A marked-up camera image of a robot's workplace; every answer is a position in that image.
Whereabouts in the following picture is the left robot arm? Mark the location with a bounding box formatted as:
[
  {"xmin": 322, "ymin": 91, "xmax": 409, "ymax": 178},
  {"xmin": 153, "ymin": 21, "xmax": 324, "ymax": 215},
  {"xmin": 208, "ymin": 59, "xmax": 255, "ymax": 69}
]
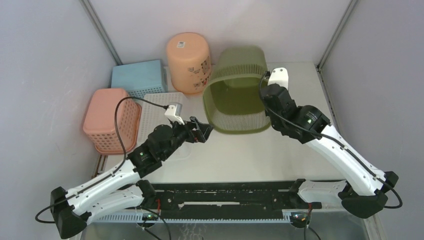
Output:
[{"xmin": 50, "ymin": 116, "xmax": 213, "ymax": 239}]

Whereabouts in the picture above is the pink plastic basket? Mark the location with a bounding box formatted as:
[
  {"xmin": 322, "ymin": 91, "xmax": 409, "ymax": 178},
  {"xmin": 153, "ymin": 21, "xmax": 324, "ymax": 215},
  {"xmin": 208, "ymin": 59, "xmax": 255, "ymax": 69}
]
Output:
[{"xmin": 82, "ymin": 88, "xmax": 142, "ymax": 155}]

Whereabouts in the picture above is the white toothed cable duct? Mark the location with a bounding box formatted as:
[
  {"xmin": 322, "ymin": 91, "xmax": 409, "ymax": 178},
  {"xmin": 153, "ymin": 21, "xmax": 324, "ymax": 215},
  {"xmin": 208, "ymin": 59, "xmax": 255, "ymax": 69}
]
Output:
[{"xmin": 93, "ymin": 211, "xmax": 292, "ymax": 224}]

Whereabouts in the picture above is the right black cable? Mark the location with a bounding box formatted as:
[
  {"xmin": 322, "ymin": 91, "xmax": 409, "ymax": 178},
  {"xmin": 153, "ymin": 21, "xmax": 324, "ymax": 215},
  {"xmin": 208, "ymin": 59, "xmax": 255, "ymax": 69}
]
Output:
[{"xmin": 258, "ymin": 71, "xmax": 404, "ymax": 210}]

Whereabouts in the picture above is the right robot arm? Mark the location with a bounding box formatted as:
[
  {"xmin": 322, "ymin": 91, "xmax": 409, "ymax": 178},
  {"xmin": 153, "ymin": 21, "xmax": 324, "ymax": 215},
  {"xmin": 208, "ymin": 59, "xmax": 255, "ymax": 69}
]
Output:
[{"xmin": 258, "ymin": 83, "xmax": 399, "ymax": 219}]

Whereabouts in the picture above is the orange capybara bucket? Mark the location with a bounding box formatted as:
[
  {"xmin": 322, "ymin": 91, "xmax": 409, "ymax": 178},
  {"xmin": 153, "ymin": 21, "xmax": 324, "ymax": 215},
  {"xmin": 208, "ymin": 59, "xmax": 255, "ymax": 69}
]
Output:
[{"xmin": 166, "ymin": 32, "xmax": 212, "ymax": 95}]

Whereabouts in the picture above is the clear white plastic tray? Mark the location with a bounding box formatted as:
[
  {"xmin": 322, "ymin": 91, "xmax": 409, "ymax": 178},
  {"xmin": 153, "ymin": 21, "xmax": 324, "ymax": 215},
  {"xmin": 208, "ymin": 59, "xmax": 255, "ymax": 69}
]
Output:
[{"xmin": 136, "ymin": 92, "xmax": 193, "ymax": 161}]

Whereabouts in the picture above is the left black cable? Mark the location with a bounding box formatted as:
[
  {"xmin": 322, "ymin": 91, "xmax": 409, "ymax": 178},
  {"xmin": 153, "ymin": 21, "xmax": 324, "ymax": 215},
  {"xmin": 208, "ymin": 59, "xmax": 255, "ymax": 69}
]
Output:
[{"xmin": 34, "ymin": 96, "xmax": 170, "ymax": 225}]

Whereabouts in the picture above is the black cable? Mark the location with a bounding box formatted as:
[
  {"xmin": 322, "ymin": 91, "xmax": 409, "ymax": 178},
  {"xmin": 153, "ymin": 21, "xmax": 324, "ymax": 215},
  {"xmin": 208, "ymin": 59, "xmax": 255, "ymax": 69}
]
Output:
[
  {"xmin": 258, "ymin": 71, "xmax": 404, "ymax": 210},
  {"xmin": 34, "ymin": 96, "xmax": 170, "ymax": 225}
]

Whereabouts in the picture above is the green mesh waste bin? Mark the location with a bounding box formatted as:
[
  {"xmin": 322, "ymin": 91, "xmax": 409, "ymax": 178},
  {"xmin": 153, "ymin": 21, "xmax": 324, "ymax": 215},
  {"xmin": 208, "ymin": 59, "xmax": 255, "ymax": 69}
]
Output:
[{"xmin": 202, "ymin": 45, "xmax": 271, "ymax": 135}]

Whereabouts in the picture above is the blue plastic basket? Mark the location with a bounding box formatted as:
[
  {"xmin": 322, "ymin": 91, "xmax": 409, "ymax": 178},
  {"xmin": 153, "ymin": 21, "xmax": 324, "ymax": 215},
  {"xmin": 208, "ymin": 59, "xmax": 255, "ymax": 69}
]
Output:
[{"xmin": 110, "ymin": 59, "xmax": 168, "ymax": 98}]

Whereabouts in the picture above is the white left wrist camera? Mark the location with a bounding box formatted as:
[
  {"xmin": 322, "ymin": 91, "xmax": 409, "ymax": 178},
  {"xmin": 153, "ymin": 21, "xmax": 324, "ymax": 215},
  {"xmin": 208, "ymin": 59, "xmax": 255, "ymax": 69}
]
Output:
[{"xmin": 164, "ymin": 102, "xmax": 185, "ymax": 125}]

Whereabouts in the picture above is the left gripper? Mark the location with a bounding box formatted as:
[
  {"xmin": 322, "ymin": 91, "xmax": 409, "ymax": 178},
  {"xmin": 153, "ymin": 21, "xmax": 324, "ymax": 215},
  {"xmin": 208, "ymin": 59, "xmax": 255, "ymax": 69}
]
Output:
[{"xmin": 161, "ymin": 116, "xmax": 214, "ymax": 160}]

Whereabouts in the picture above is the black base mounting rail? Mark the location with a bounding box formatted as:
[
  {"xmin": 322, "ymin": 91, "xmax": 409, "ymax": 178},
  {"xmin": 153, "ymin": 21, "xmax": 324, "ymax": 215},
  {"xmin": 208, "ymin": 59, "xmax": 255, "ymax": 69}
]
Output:
[{"xmin": 142, "ymin": 180, "xmax": 322, "ymax": 219}]

